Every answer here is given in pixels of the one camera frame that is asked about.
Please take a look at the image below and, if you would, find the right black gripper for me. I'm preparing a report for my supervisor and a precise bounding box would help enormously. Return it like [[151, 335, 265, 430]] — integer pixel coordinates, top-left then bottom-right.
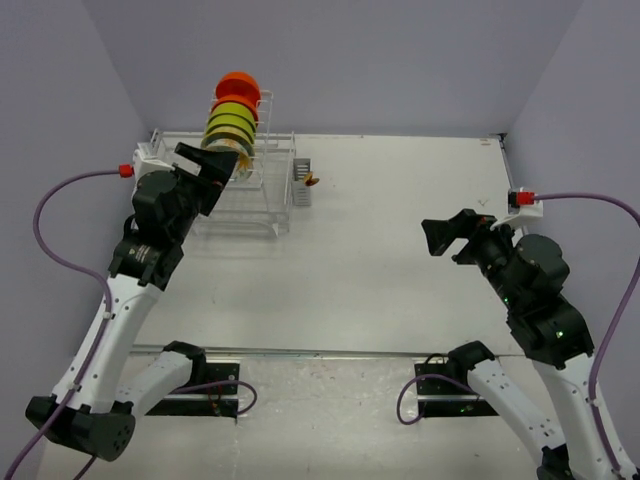
[[421, 206, 524, 308]]

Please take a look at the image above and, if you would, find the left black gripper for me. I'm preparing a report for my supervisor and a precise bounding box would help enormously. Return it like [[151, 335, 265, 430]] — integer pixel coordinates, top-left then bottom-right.
[[170, 143, 238, 241]]

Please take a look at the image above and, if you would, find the blue sun patterned bowl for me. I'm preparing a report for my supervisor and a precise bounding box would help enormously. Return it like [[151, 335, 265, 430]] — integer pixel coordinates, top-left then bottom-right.
[[200, 134, 254, 158]]

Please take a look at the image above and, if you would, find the orange flower patterned bowl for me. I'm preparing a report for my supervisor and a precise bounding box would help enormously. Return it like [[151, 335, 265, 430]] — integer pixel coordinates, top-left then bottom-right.
[[231, 153, 254, 183]]

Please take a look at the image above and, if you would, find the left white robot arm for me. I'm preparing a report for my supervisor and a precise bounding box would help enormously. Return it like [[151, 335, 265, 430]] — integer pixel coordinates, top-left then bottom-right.
[[26, 143, 238, 461]]

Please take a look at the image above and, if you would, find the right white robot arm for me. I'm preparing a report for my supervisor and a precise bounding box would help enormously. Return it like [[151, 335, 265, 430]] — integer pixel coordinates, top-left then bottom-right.
[[421, 209, 639, 479]]

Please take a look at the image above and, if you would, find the grey cutlery holder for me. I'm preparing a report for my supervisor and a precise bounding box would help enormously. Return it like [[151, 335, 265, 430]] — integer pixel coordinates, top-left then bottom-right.
[[292, 158, 312, 207]]

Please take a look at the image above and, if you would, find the white wire dish rack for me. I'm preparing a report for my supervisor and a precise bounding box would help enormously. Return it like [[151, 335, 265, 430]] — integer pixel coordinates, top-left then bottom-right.
[[146, 90, 296, 237]]

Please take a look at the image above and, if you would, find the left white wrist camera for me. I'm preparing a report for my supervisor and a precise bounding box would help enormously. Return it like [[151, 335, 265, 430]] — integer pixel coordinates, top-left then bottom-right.
[[132, 143, 173, 182]]

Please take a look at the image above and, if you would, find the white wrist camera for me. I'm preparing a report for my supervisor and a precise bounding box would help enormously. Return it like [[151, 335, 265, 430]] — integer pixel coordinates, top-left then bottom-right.
[[490, 188, 544, 231], [132, 143, 173, 182]]

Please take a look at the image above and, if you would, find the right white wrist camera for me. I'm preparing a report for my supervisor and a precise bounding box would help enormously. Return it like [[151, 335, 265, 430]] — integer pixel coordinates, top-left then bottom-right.
[[490, 188, 544, 231]]

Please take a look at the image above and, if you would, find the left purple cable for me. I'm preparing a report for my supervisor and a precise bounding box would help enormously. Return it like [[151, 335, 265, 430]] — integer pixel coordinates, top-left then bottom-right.
[[0, 163, 136, 480]]

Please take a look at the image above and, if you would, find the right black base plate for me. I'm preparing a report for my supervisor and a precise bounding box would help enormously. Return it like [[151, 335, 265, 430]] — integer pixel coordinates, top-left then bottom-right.
[[416, 379, 497, 418]]

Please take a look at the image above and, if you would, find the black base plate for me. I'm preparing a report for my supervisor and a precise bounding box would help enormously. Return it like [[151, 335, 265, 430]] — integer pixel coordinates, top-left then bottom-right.
[[416, 379, 497, 418], [147, 361, 241, 419]]

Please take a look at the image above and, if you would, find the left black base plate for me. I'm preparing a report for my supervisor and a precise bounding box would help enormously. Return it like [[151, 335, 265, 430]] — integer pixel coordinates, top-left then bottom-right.
[[147, 361, 241, 419]]

